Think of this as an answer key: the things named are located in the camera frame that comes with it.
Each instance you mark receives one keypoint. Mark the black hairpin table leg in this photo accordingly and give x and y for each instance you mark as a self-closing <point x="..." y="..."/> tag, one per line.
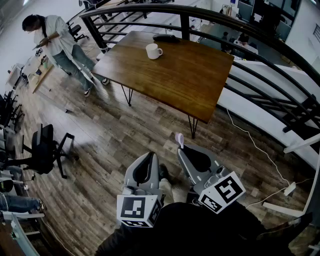
<point x="129" y="103"/>
<point x="193" y="135"/>

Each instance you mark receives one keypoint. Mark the person's beige trouser leg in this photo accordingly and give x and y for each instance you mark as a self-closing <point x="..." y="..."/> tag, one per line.
<point x="167" y="191"/>

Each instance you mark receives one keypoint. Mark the white ceramic mug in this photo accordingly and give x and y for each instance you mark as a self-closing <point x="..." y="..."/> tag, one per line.
<point x="152" y="52"/>

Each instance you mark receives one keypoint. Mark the glass desk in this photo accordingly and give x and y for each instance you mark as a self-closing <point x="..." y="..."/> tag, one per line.
<point x="15" y="237"/>

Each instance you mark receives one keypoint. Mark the person's black top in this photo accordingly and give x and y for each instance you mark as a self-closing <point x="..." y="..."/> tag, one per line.
<point x="195" y="232"/>

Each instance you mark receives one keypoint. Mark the white power strip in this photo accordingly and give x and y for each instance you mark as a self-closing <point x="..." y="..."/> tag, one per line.
<point x="290" y="188"/>

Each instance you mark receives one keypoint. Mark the small wooden side table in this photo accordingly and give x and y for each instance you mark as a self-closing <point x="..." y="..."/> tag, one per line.
<point x="42" y="77"/>

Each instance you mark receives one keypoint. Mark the person's dark shoe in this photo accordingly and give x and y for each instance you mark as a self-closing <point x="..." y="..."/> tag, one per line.
<point x="165" y="172"/>

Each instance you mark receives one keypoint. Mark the black telephone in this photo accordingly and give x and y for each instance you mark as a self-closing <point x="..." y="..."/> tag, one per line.
<point x="165" y="38"/>

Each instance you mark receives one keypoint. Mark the white plank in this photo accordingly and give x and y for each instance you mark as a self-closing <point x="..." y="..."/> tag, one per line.
<point x="302" y="143"/>
<point x="282" y="209"/>

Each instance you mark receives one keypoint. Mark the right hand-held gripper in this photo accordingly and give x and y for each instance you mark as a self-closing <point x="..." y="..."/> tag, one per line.
<point x="225" y="192"/>

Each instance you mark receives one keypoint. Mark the black office chair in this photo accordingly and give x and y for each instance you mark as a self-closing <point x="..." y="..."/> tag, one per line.
<point x="45" y="150"/>
<point x="76" y="30"/>

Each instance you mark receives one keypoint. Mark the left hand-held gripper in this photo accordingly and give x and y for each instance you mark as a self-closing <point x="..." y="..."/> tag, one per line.
<point x="132" y="207"/>

